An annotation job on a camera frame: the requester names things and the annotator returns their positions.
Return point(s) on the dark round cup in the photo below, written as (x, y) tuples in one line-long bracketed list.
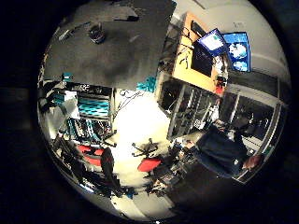
[(97, 33)]

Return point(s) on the teal plastic crate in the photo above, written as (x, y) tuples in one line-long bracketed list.
[(147, 84)]

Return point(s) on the black star chair base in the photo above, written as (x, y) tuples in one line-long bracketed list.
[(145, 147)]

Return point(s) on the metal rack shelving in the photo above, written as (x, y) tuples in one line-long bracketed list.
[(187, 109)]

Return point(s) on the red office chair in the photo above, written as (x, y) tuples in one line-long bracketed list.
[(149, 164), (90, 154)]

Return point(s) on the shelf with teal bins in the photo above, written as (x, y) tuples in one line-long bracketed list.
[(92, 107)]

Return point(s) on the orange wooden desk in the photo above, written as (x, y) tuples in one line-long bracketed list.
[(190, 67)]

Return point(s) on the person in dark jacket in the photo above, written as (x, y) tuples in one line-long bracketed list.
[(222, 152)]

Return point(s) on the tilted screen with white window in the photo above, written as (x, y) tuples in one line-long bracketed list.
[(213, 42)]

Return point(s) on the blue screen monitor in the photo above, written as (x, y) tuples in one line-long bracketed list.
[(238, 52)]

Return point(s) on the small grey tool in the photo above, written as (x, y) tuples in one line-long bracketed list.
[(64, 34)]

